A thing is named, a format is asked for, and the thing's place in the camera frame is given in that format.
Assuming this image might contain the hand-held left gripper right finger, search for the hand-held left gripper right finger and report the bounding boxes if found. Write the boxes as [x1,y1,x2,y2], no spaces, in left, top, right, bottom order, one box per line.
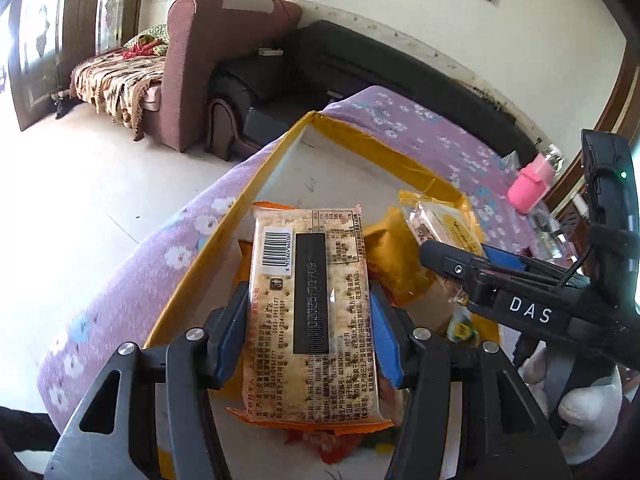
[367,290,573,480]

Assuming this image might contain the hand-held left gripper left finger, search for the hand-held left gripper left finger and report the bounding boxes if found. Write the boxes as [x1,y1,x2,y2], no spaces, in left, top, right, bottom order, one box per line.
[45,280,251,480]

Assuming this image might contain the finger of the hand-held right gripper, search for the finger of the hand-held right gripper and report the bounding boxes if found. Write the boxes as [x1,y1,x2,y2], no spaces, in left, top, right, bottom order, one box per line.
[419,240,501,291]
[482,245,590,288]

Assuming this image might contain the yellow cracker packet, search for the yellow cracker packet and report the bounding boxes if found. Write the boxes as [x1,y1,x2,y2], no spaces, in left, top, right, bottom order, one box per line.
[398,189,486,261]

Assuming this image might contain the barcode cracker packet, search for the barcode cracker packet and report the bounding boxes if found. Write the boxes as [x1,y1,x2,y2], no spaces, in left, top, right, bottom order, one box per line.
[225,201,396,433]

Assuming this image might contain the yellow-taped cardboard box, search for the yellow-taped cardboard box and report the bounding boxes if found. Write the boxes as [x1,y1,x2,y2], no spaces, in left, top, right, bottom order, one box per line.
[142,110,501,480]

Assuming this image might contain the person's right hand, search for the person's right hand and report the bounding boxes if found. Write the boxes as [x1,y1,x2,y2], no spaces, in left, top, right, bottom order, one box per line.
[520,345,626,466]

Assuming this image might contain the yellow foil pouch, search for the yellow foil pouch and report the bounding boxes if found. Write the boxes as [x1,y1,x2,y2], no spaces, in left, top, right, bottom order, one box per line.
[362,207,436,306]

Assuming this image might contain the pink knit-sleeved bottle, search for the pink knit-sleeved bottle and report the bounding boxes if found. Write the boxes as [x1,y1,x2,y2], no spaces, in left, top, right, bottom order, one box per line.
[507,144,566,213]

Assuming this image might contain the purple floral tablecloth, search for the purple floral tablecloth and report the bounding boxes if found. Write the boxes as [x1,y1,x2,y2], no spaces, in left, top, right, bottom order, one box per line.
[37,85,576,436]

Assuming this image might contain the black sofa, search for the black sofa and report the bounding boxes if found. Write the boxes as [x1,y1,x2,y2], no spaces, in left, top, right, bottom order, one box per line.
[207,20,543,166]

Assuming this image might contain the person's dark clothing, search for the person's dark clothing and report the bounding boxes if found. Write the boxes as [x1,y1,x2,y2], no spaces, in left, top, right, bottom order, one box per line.
[0,405,61,480]

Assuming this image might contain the patterned brown blanket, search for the patterned brown blanket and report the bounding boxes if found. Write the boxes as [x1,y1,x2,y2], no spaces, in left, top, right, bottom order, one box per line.
[70,52,168,128]

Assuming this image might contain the dark shoes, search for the dark shoes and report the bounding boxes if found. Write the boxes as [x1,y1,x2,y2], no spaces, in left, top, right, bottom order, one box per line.
[50,87,76,118]

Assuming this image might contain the brown armchair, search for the brown armchair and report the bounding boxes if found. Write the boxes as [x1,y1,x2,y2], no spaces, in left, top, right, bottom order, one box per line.
[135,0,303,153]

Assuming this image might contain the green floral pillow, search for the green floral pillow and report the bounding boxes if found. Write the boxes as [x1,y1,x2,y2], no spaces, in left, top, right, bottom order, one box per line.
[122,25,173,58]

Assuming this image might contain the wooden glass door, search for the wooden glass door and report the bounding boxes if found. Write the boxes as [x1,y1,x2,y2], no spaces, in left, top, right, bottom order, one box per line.
[7,0,151,131]

